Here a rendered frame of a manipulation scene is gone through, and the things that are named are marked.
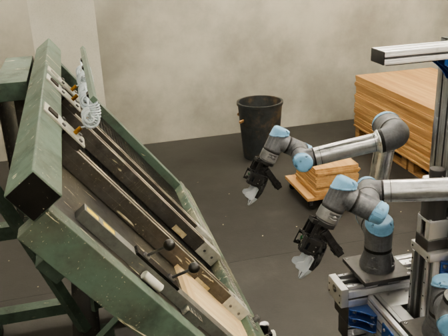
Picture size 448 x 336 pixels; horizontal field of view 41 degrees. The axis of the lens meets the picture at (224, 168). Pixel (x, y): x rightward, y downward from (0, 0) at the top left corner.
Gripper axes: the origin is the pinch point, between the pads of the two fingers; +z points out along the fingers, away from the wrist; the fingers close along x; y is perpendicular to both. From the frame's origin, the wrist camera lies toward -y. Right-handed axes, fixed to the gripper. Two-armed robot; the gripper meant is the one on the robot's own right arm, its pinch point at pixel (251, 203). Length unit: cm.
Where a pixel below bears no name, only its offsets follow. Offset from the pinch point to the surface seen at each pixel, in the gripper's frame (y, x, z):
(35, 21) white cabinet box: 105, -347, 5
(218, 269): -8.8, -19.0, 42.6
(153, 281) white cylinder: 49, 63, 16
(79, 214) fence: 78, 60, 3
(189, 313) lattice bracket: 33, 64, 23
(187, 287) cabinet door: 28, 41, 26
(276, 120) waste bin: -164, -377, 10
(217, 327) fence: 20, 60, 28
